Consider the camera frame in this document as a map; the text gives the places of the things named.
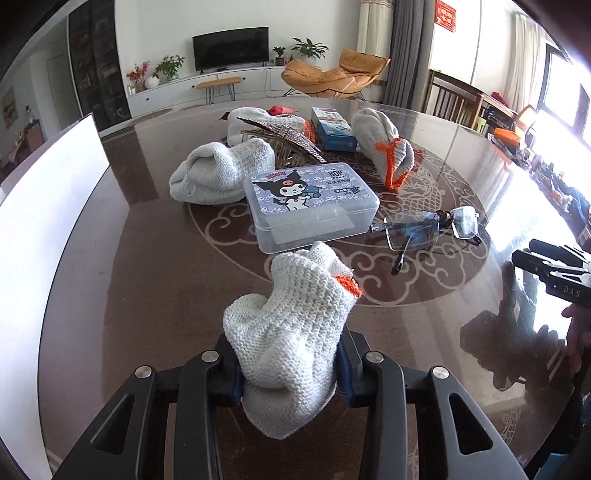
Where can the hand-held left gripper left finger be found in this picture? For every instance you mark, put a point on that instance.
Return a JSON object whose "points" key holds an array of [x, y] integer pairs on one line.
{"points": [[233, 387]]}

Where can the red wall poster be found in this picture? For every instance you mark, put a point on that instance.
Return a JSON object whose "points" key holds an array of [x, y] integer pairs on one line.
{"points": [[445, 14]]}

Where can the black-framed eyeglasses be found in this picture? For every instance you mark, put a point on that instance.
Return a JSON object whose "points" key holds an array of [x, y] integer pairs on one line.
{"points": [[415, 230]]}

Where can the striped bow hair clip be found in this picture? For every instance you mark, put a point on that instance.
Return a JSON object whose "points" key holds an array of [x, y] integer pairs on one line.
{"points": [[295, 141]]}

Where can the blue and white carton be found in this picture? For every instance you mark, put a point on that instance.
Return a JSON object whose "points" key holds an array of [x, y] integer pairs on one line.
{"points": [[332, 131]]}

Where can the large leafy green plant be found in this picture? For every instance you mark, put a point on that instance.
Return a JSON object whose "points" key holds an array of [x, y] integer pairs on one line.
{"points": [[308, 48]]}

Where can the white knit work glove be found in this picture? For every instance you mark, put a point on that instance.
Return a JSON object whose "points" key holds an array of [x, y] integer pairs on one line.
{"points": [[217, 170], [374, 134], [286, 332], [258, 121]]}

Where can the orange box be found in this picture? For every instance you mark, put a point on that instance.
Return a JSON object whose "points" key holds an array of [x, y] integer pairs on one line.
{"points": [[507, 135]]}

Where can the wooden bench with metal legs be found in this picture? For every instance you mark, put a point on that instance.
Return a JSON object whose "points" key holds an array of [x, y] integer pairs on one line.
{"points": [[218, 83]]}

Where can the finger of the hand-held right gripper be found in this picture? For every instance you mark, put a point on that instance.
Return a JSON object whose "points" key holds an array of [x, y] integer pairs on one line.
{"points": [[563, 256], [531, 263]]}

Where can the red flowers in pot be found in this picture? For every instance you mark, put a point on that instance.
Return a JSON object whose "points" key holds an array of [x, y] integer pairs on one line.
{"points": [[137, 74]]}

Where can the red foil packet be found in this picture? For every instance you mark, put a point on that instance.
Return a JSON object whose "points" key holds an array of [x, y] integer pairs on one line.
{"points": [[279, 110]]}

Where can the orange lounge chair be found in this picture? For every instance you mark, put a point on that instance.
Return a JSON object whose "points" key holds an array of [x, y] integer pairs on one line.
{"points": [[323, 74]]}

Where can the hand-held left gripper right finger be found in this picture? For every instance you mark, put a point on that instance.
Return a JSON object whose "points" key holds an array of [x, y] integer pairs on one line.
{"points": [[347, 392]]}

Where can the grey curtain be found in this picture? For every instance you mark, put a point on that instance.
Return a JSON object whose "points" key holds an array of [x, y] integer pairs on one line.
{"points": [[408, 50]]}

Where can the black flat-screen television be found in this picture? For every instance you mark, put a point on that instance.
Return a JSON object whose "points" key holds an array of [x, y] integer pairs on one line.
{"points": [[231, 48]]}

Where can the small plant in dark pot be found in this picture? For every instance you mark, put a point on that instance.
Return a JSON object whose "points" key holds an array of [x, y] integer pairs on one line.
{"points": [[279, 55]]}

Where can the dark glass display cabinet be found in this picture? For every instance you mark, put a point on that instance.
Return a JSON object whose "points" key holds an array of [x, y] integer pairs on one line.
{"points": [[99, 60]]}

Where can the clear cartoon-print plastic box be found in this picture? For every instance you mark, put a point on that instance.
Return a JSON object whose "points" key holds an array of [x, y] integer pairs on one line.
{"points": [[304, 203]]}

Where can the person's right hand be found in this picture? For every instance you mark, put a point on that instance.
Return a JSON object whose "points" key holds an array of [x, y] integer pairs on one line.
{"points": [[581, 341]]}

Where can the framed wall picture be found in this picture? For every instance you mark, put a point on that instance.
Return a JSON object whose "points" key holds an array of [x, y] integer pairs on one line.
{"points": [[9, 108]]}

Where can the wooden dining chair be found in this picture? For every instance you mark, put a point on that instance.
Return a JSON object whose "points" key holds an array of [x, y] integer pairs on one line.
{"points": [[450, 99]]}

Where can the white television cabinet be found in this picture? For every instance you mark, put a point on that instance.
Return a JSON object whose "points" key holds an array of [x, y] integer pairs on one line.
{"points": [[184, 92]]}

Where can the white sheer curtain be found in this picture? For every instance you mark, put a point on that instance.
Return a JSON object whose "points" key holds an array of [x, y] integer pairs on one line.
{"points": [[375, 27]]}

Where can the cluttered wooden sideboard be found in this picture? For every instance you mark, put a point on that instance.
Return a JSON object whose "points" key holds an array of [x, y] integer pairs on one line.
{"points": [[549, 175]]}

